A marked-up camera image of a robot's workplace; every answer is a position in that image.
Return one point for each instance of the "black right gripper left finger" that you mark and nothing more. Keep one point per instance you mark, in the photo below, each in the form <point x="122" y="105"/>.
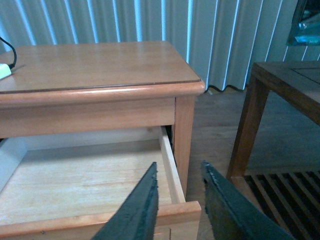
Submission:
<point x="137" y="216"/>

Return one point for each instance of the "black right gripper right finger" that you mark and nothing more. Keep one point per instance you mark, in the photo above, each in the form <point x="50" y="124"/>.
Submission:
<point x="232" y="216"/>

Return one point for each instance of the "wooden drawer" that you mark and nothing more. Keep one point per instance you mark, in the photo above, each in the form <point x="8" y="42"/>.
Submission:
<point x="67" y="186"/>

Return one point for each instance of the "white charger block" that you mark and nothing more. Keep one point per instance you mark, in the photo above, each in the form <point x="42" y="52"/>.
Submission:
<point x="5" y="71"/>

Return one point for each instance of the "dark wooden side table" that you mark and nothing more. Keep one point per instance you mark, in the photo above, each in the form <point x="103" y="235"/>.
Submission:
<point x="275" y="160"/>

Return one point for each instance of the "light wooden nightstand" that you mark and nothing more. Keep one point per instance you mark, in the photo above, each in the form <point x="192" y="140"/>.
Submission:
<point x="70" y="88"/>

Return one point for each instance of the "grey pleated curtain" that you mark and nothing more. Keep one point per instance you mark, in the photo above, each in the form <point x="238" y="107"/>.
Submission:
<point x="220" y="39"/>

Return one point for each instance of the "dark framed picture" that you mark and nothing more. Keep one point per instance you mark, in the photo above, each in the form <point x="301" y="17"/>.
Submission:
<point x="305" y="24"/>

